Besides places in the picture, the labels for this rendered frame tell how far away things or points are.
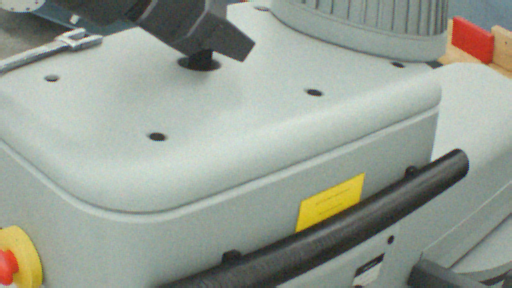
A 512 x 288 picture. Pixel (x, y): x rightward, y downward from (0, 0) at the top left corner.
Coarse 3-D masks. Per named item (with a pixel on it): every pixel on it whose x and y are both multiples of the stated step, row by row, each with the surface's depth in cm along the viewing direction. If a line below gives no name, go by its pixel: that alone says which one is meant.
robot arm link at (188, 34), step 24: (96, 0) 79; (120, 0) 80; (144, 0) 83; (168, 0) 83; (192, 0) 84; (216, 0) 85; (96, 24) 83; (144, 24) 83; (168, 24) 84; (192, 24) 84; (216, 24) 84; (192, 48) 85
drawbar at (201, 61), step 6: (198, 54) 92; (204, 54) 92; (210, 54) 92; (192, 60) 92; (198, 60) 92; (204, 60) 92; (210, 60) 92; (192, 66) 92; (198, 66) 92; (204, 66) 92
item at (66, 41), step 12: (60, 36) 95; (72, 36) 96; (96, 36) 95; (36, 48) 91; (48, 48) 91; (60, 48) 92; (72, 48) 93; (84, 48) 94; (12, 60) 87; (24, 60) 88; (36, 60) 90; (0, 72) 86
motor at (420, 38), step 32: (288, 0) 106; (320, 0) 103; (352, 0) 101; (384, 0) 100; (416, 0) 101; (448, 0) 106; (320, 32) 103; (352, 32) 102; (384, 32) 102; (416, 32) 103
